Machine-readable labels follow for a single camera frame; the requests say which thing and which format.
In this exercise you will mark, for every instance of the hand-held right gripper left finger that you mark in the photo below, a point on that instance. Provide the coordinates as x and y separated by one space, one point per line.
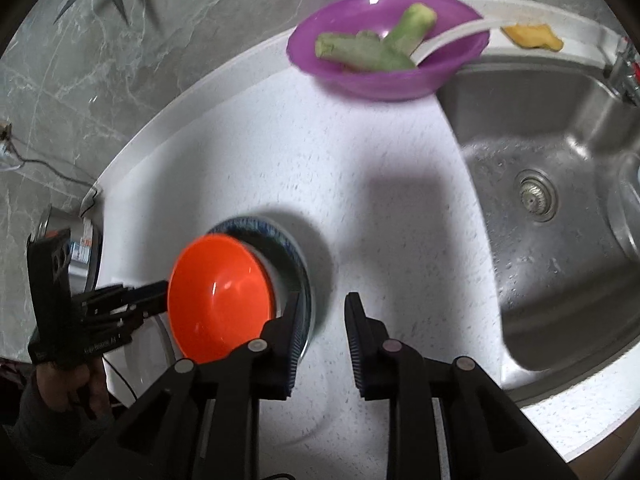
296 350

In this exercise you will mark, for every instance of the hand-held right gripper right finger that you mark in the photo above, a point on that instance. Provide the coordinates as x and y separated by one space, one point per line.
356 350

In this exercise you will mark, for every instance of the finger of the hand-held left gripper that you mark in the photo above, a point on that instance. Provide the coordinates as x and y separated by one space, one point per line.
145 291
140 314

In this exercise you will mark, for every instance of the orange plastic bowl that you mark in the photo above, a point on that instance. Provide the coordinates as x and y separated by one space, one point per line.
220 295

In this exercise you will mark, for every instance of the blue patterned ceramic bowl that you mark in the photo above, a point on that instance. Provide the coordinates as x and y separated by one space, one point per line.
290 265

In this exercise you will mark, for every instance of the person's left forearm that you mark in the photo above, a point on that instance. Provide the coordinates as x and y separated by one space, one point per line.
30 427

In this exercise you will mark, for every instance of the person's left hand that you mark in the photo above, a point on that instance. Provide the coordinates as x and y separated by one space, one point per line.
75 382

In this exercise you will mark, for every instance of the stainless steel cooking pot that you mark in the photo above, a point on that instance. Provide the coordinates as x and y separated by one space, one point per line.
80 255

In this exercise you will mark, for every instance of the stainless steel sink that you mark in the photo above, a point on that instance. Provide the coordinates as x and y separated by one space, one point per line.
550 270

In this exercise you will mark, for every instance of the sink drain strainer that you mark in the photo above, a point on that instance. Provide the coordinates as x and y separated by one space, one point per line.
536 195

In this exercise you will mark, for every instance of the purple plastic bowl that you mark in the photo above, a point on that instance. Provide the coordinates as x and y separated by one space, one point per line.
380 82

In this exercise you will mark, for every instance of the green vegetable stalk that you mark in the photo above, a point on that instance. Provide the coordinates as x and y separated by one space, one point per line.
370 52

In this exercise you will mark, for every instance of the glass bowl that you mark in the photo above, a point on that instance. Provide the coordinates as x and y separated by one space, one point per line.
632 200

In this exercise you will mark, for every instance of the white plastic spoon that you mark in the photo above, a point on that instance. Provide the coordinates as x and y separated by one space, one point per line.
450 37

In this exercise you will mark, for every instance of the yellow sponge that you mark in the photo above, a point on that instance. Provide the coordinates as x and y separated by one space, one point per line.
532 38

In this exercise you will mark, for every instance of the chrome faucet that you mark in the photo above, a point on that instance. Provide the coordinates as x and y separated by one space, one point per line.
625 67

